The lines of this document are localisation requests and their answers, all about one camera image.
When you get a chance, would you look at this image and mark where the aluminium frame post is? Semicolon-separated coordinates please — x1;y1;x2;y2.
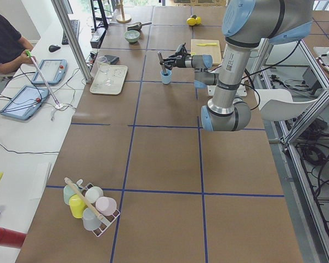
51;0;92;83

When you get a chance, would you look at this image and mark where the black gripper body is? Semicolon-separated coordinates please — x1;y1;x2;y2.
163;43;192;68

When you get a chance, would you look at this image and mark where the steel muddler black tip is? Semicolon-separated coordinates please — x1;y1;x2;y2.
157;52;168;76

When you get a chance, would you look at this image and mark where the pink cup in rack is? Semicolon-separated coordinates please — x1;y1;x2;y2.
95;196;117;216

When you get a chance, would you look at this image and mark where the grey cup in rack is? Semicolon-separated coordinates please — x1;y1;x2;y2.
82;208;101;231

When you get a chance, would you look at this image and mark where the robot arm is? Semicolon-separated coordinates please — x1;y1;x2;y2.
160;1;314;131

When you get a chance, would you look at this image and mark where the white cup in rack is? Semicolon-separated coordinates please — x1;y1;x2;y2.
85;186;104;204

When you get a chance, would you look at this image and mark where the seated person black shirt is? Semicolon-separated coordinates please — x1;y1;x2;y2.
0;14;33;75

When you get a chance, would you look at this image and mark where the light blue plastic cup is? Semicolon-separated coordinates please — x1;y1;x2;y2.
160;70;172;84

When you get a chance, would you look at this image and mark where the green cup in rack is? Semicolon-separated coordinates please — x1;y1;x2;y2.
63;185;76;205

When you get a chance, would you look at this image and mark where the green handled grabber stick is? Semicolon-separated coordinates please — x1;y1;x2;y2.
25;49;64;110

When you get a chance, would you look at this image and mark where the near teach pendant tablet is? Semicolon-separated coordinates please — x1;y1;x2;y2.
1;85;49;121

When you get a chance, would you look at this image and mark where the black keyboard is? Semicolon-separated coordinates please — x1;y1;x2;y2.
61;19;81;46

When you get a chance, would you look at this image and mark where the whole yellow lemon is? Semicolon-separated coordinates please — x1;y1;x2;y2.
186;17;196;26

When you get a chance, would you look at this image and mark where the red cylinder bottle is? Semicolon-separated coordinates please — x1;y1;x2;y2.
0;227;26;249

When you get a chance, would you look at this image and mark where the grey folded cloth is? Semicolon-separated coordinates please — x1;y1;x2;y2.
104;55;120;65

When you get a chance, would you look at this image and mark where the teach pendant tablet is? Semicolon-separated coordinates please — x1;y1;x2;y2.
1;85;49;121
38;59;67;85

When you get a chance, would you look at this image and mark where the wooden round stand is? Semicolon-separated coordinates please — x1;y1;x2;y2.
116;0;132;24

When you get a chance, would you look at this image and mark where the steel ice scoop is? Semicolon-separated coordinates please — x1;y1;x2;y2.
127;21;152;31

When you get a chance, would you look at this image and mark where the cream bear tray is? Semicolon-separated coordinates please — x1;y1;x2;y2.
90;65;128;95

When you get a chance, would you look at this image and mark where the white chair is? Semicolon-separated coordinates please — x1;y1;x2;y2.
255;89;317;121

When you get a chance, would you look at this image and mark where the far teach pendant tablet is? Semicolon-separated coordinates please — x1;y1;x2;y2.
38;59;67;85

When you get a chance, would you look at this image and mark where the clear wine glass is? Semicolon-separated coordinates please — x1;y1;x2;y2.
97;56;112;86

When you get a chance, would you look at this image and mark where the wooden cutting board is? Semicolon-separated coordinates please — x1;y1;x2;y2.
190;39;222;66

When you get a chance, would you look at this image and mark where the yellow plastic knife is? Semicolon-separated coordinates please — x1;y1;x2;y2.
195;42;218;47

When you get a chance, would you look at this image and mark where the white wire cup rack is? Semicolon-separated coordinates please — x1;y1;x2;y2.
77;179;120;237

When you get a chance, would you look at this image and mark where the yellow cup in rack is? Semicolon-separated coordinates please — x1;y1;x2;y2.
69;195;87;219

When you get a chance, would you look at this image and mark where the black computer mouse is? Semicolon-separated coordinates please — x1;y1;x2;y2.
48;44;61;53

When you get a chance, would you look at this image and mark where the green bowl with ice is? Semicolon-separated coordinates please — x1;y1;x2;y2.
124;30;140;43

